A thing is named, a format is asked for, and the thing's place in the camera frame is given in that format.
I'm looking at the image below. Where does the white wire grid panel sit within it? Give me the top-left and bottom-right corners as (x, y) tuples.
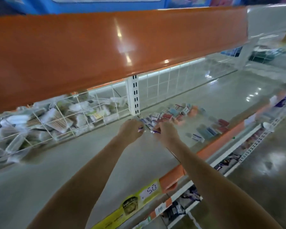
(0, 50), (258, 165)

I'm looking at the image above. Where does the person's left hand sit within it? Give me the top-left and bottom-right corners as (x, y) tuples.
(116, 119), (145, 145)

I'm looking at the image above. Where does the person's right hand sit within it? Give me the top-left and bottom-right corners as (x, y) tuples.
(157, 121), (181, 148)

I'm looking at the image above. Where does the person's left forearm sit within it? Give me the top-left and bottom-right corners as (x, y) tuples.
(26, 136), (136, 229)

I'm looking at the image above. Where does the pile of mixed erasers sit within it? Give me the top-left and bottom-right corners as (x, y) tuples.
(139, 103), (230, 143)

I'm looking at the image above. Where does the row of blue packages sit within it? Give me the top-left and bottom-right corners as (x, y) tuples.
(0, 0), (249, 16)

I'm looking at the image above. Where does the white orange metal shelf unit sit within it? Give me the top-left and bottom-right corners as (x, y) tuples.
(0, 2), (286, 229)

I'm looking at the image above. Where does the row of dark snack packets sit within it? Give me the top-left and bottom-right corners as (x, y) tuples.
(161, 128), (272, 225)

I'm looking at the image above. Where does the pile of white packets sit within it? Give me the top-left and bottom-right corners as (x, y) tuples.
(0, 90), (129, 163)

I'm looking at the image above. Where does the yellow price label strip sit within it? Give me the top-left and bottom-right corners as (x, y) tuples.
(92, 179), (163, 229)

